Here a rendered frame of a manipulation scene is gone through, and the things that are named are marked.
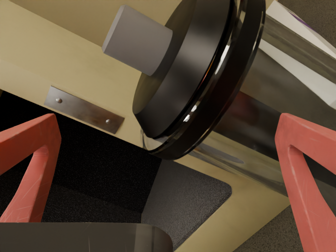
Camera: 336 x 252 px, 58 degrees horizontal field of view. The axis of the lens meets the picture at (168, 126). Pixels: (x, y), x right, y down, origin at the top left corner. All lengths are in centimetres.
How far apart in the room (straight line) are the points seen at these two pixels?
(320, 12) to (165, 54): 41
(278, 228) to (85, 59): 29
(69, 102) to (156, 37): 15
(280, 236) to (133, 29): 31
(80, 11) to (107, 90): 43
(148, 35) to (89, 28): 56
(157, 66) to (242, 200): 25
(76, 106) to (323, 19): 38
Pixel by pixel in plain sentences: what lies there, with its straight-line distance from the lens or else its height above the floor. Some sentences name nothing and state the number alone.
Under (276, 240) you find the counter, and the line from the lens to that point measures 40.
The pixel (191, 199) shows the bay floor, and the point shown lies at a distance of 44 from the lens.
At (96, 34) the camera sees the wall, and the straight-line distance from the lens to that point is 72.
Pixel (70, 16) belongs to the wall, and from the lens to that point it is 72.
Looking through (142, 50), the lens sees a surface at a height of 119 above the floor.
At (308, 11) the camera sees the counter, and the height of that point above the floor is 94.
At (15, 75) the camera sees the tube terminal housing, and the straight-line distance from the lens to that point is 29.
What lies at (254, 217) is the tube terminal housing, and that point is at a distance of 41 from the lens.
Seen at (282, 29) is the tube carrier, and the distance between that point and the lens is 17.
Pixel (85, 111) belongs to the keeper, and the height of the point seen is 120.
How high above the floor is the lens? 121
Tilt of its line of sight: 17 degrees down
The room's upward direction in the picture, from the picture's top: 66 degrees counter-clockwise
